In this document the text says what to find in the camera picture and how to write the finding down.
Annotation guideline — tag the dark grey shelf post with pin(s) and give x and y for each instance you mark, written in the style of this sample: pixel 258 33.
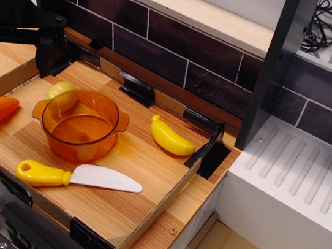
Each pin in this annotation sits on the dark grey shelf post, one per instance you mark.
pixel 287 39

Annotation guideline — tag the yellow toy lemon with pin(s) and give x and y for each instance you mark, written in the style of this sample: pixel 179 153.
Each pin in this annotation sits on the yellow toy lemon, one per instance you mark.
pixel 62 96

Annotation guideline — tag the yellow toy banana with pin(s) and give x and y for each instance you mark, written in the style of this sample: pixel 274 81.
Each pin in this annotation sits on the yellow toy banana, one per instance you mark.
pixel 170 140

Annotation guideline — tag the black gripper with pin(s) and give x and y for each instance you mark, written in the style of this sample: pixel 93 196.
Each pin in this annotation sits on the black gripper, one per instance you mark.
pixel 22 22

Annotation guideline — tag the white toy sink drainboard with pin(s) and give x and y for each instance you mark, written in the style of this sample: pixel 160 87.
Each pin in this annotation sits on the white toy sink drainboard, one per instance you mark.
pixel 290 166

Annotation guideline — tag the orange transparent plastic pot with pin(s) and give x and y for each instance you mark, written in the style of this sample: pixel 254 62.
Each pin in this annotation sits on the orange transparent plastic pot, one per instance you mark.
pixel 85 133

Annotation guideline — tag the yellow handled toy knife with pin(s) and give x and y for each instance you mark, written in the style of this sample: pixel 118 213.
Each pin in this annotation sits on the yellow handled toy knife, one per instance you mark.
pixel 37 174

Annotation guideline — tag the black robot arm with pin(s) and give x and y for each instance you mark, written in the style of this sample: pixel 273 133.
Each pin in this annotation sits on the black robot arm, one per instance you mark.
pixel 22 22

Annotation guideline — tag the cardboard fence with black tape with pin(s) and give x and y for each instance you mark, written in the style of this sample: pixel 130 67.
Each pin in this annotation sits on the cardboard fence with black tape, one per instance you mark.
pixel 177 196

